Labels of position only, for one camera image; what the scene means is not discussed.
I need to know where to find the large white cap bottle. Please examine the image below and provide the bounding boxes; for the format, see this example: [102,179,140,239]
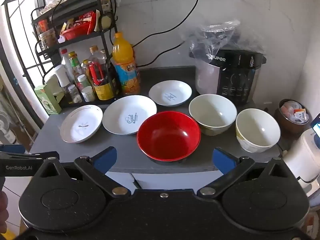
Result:
[53,64,71,90]

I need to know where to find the black metal rack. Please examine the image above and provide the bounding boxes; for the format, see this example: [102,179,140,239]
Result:
[31,0,121,103]

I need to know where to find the instant noodle cup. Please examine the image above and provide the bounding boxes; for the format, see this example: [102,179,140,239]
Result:
[39,29,57,50]

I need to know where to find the person's left hand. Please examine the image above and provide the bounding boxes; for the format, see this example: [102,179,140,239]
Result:
[0,192,9,232]

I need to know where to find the red handled scissors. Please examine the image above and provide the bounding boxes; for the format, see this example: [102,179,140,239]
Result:
[88,61,107,86]

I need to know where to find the white plate thin rim line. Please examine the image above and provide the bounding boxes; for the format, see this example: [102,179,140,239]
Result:
[59,104,103,144]

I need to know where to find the brown jar with packets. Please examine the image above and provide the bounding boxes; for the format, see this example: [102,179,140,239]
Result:
[278,99,311,134]

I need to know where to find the phone with lit screen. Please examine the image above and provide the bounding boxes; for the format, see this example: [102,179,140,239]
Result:
[309,114,320,133]

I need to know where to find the red bowl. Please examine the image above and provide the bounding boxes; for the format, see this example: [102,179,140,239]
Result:
[137,111,202,161]

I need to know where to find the orange juice bottle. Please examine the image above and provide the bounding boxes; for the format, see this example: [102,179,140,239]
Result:
[112,32,141,96]

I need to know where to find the white fan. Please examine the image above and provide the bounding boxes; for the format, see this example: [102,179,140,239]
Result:
[0,110,17,144]

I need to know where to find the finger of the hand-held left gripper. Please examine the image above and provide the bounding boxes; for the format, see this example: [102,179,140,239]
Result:
[0,151,60,178]
[0,144,26,153]

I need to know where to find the yellow packet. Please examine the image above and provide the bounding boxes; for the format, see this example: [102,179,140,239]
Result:
[100,10,113,29]

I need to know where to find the clear plastic bag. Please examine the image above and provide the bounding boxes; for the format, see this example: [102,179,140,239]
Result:
[184,19,252,95]

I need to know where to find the wide white bowl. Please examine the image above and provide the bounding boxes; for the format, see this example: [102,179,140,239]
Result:
[188,94,237,136]

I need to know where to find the white plastic appliance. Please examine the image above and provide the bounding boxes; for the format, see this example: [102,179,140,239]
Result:
[282,127,320,184]

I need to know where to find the red plastic basket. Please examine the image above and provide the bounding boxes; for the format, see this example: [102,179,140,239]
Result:
[61,21,97,41]

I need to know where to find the green carton box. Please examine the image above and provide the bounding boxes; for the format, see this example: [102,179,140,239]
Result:
[34,75,66,115]

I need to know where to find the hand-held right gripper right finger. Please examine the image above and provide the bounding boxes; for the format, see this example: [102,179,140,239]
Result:
[196,147,296,197]

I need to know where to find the small white jar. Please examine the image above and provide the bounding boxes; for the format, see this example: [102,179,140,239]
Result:
[82,86,96,102]

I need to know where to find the small white plate crossed print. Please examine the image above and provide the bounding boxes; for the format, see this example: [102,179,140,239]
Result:
[148,80,192,107]

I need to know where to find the white bottle red cap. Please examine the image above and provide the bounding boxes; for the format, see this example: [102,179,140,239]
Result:
[60,49,73,71]

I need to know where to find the red spice jar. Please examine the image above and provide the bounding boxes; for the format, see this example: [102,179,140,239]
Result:
[77,74,91,91]

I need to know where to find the dark sauce bottle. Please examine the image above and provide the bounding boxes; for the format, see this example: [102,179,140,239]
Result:
[87,45,108,85]

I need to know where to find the tall cream bowl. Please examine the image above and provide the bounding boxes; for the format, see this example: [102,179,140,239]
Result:
[235,108,281,153]

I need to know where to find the green label sauce bottle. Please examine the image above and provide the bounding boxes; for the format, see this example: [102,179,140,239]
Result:
[68,51,83,81]

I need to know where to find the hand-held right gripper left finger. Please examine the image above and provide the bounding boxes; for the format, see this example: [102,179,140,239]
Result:
[37,146,131,197]

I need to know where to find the clear glass spice jar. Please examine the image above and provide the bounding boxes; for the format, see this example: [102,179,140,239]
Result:
[67,84,82,104]

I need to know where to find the white plate script print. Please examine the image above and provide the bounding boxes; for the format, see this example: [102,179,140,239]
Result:
[102,95,157,136]

